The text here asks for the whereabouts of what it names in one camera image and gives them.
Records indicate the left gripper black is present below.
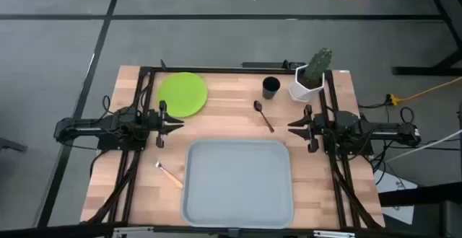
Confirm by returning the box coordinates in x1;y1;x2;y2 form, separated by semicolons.
144;100;186;149

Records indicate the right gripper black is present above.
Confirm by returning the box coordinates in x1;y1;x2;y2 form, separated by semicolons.
287;104;328;154

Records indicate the lime green round plate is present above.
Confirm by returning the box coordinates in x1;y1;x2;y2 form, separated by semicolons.
157;71;209;118

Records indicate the fork with orange handle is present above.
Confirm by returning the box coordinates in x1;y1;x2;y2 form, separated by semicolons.
154;161;184;190

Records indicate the dark metal spoon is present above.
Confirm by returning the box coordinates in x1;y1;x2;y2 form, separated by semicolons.
253;100;275;133

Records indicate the black plastic cup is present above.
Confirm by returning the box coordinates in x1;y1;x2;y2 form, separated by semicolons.
262;76;282;100

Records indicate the grey rectangular tray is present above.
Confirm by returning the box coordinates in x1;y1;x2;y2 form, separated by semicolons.
181;139;295;229

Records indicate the green cactus plant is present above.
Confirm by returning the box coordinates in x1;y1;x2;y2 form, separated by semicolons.
302;48;333;89

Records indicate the white paper sheet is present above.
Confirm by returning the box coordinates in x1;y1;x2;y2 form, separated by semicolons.
373;168;419;225

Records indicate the black box on floor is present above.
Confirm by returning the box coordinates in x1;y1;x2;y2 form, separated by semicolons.
378;182;462;238

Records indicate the dark floor object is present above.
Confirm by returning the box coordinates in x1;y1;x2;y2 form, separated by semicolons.
0;136;28;153

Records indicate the black aluminium table frame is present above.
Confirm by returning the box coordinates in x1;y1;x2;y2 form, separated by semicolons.
81;64;385;232

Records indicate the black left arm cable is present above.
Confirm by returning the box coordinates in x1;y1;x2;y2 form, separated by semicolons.
102;94;120;118

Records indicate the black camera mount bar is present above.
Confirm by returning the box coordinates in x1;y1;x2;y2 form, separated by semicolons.
241;60;306;70

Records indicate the silver metal bracket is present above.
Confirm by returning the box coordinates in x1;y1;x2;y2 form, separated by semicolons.
112;226;155;238
313;229;357;238

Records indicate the white cable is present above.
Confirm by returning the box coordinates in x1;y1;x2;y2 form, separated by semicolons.
385;128;462;164

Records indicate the thin black floor cable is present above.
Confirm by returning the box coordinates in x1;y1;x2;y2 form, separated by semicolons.
382;142;452;152

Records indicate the yellow extension cable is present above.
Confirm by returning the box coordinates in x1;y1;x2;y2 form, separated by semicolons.
396;76;462;102

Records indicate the black neighbouring table frame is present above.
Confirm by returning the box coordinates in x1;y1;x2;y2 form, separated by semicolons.
362;0;462;76

